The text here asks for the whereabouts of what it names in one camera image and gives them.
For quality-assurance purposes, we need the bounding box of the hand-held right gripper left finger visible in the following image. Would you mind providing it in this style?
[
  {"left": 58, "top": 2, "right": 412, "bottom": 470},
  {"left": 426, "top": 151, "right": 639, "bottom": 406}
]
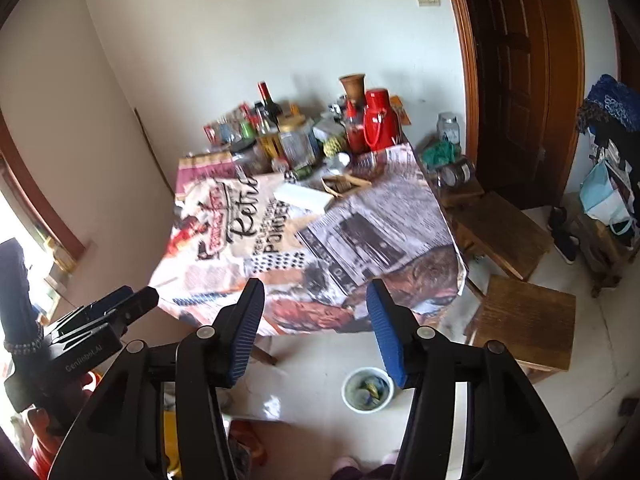
[{"left": 47, "top": 277, "right": 266, "bottom": 480}]

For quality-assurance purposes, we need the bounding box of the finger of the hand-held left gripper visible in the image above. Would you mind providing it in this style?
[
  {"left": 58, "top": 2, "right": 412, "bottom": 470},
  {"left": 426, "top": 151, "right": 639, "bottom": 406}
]
[
  {"left": 81, "top": 285, "right": 136, "bottom": 324},
  {"left": 106, "top": 286, "right": 162, "bottom": 327}
]

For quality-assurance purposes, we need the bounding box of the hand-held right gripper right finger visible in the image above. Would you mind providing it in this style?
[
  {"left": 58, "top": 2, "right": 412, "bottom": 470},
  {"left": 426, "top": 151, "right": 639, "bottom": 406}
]
[{"left": 366, "top": 278, "right": 589, "bottom": 480}]

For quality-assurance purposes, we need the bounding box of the white bowl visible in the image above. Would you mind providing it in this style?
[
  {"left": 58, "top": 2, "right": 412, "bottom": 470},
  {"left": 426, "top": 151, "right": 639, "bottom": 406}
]
[{"left": 341, "top": 367, "right": 396, "bottom": 414}]

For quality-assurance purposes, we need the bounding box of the red packet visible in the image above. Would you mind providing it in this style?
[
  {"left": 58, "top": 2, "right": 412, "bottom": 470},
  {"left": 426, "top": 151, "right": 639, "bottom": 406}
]
[{"left": 227, "top": 420, "right": 263, "bottom": 461}]

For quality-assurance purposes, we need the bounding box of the printed tablecloth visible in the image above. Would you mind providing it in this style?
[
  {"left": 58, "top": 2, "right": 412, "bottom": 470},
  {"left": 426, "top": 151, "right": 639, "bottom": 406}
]
[{"left": 149, "top": 142, "right": 468, "bottom": 336}]

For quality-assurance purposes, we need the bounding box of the yellow snack packet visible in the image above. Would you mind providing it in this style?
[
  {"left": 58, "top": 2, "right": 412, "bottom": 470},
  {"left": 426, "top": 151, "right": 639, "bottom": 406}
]
[{"left": 165, "top": 410, "right": 181, "bottom": 471}]

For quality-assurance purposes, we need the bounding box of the wooden stool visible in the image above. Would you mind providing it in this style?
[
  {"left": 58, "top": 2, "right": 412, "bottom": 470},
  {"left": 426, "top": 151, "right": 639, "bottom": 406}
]
[
  {"left": 470, "top": 275, "right": 577, "bottom": 383},
  {"left": 450, "top": 191, "right": 556, "bottom": 281}
]

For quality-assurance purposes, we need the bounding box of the white long box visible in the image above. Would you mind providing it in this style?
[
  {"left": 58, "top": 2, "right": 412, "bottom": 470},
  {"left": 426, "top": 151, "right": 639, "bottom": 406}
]
[{"left": 273, "top": 181, "right": 335, "bottom": 213}]

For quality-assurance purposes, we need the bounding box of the black lid jar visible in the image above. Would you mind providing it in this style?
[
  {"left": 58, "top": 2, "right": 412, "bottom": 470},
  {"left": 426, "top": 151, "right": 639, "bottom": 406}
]
[{"left": 231, "top": 139, "right": 266, "bottom": 173}]

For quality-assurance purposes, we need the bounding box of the lying metal lid jar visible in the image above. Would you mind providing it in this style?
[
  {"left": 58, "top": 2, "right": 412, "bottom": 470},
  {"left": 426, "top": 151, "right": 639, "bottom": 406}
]
[{"left": 435, "top": 157, "right": 477, "bottom": 186}]

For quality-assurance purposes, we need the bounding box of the green net bag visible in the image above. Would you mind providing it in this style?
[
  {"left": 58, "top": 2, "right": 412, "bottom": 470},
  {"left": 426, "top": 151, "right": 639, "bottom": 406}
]
[{"left": 419, "top": 140, "right": 460, "bottom": 168}]

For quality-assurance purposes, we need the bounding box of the yellow labelled liquor bottle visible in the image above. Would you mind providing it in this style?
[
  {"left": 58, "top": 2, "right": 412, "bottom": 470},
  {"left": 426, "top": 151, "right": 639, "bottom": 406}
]
[{"left": 257, "top": 105, "right": 283, "bottom": 158}]

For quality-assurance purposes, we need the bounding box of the clear red snack bag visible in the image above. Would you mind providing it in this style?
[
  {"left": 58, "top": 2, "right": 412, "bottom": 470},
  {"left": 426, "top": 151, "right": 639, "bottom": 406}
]
[{"left": 204, "top": 112, "right": 241, "bottom": 146}]

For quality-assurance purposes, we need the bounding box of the gold-lid clear plastic jar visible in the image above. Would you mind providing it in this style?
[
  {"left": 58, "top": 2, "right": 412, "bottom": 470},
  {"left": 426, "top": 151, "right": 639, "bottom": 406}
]
[{"left": 276, "top": 115, "right": 321, "bottom": 168}]

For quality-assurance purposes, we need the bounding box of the red sauce bottle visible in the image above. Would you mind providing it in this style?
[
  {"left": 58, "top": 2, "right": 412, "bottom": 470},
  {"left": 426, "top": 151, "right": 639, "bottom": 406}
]
[{"left": 342, "top": 100, "right": 368, "bottom": 155}]

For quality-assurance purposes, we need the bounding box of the clear glass jar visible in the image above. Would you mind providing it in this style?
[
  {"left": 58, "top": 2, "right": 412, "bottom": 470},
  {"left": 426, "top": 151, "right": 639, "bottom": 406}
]
[{"left": 437, "top": 112, "right": 461, "bottom": 143}]

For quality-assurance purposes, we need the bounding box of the red thermos flask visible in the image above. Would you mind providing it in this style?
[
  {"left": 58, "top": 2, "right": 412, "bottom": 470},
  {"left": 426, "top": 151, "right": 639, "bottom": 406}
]
[{"left": 362, "top": 87, "right": 403, "bottom": 152}]

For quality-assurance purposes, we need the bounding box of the orange packet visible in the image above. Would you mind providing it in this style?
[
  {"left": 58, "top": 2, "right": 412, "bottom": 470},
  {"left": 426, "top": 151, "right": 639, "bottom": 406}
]
[{"left": 390, "top": 96, "right": 412, "bottom": 127}]

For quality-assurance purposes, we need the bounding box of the dark wine bottle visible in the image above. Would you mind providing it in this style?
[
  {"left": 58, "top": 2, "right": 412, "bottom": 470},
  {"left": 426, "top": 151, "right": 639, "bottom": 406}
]
[{"left": 257, "top": 81, "right": 281, "bottom": 128}]

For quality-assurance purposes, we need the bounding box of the brown clay vase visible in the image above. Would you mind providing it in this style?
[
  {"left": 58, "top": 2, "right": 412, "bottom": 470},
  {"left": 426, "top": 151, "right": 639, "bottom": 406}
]
[{"left": 339, "top": 73, "right": 367, "bottom": 111}]

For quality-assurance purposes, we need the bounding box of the light blue bag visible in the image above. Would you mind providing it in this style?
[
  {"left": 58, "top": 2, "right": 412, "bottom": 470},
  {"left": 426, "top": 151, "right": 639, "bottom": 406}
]
[{"left": 580, "top": 157, "right": 633, "bottom": 226}]

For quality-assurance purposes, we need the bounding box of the black clothes pile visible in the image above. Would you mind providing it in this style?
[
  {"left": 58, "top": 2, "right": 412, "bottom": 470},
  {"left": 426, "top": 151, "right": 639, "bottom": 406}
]
[{"left": 590, "top": 125, "right": 640, "bottom": 171}]

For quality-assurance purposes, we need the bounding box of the blue lace cloth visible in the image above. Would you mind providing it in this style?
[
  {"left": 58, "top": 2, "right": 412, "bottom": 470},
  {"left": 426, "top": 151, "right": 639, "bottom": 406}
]
[{"left": 575, "top": 74, "right": 640, "bottom": 133}]

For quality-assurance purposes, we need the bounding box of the narrow brown wooden door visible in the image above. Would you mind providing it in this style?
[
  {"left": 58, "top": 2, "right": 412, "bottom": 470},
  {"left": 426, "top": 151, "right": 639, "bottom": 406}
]
[{"left": 610, "top": 5, "right": 640, "bottom": 91}]

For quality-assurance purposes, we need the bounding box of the brown window frame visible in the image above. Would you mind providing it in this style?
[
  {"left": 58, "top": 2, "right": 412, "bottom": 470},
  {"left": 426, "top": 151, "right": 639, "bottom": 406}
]
[{"left": 0, "top": 110, "right": 96, "bottom": 301}]

